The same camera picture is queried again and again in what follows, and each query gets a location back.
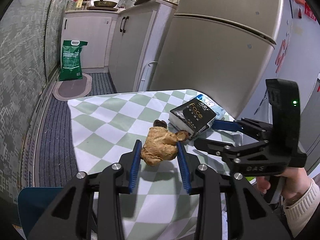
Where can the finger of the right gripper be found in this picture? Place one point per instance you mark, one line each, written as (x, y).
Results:
(226, 125)
(217, 149)

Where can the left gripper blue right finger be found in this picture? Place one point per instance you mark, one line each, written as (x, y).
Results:
(188, 164)

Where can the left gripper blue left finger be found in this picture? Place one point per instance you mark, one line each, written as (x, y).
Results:
(130, 163)

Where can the blue cartoon tissue pack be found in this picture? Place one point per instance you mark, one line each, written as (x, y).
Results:
(219, 111)

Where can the black Face tissue pack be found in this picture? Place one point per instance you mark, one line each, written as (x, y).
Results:
(194, 117)

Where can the brown paper ball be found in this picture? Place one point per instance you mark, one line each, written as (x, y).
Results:
(160, 145)

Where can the cream knit sleeve forearm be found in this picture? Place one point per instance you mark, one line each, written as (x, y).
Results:
(303, 213)

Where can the dark green trash bin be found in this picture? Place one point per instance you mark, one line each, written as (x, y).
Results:
(32, 202)

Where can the white kitchen cabinets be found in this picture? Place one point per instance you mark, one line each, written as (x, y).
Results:
(122, 42)

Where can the person's right hand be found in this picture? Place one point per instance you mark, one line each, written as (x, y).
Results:
(296, 185)

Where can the green white checkered tablecloth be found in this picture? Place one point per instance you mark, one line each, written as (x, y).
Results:
(106, 126)

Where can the small brown cup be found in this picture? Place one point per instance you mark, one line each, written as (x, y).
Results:
(160, 123)

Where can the striped blue floor carpet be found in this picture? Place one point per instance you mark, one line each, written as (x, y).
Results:
(54, 157)

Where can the beige refrigerator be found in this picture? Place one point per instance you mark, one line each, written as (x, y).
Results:
(220, 48)

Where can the oval grey floor mat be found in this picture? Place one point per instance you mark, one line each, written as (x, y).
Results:
(72, 89)

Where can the green rice bag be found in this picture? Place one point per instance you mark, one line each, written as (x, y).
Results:
(70, 60)

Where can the frying pan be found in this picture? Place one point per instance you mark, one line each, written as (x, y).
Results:
(103, 3)

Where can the condiment bottles group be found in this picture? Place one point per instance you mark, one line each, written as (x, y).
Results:
(78, 5)

